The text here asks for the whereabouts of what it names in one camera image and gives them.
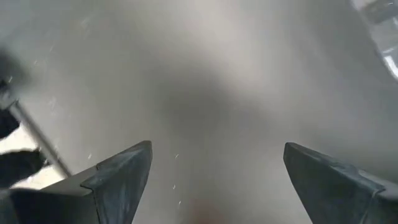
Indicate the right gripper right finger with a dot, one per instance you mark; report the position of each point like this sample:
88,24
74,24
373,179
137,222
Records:
326,186

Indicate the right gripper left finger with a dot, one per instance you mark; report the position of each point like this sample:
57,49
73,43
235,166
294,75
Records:
121,180

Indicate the clear plastic bin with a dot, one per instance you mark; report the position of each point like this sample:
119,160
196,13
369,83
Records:
382,37

